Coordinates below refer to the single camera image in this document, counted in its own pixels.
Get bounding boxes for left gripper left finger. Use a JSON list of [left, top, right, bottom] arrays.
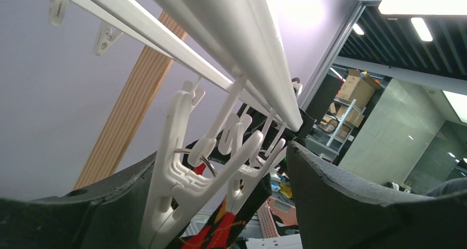
[[1, 153, 156, 248]]

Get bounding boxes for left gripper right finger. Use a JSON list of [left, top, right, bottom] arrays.
[[286, 141, 466, 248]]

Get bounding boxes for wooden hanger stand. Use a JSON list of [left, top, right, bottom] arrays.
[[73, 10, 188, 191]]

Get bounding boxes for white plastic clip hanger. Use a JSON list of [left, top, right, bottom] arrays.
[[36, 0, 303, 249]]

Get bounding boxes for pink perforated basket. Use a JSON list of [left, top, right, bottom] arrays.
[[257, 197, 300, 238]]

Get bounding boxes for cardboard boxes on shelf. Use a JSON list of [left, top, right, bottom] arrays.
[[319, 68, 382, 140]]

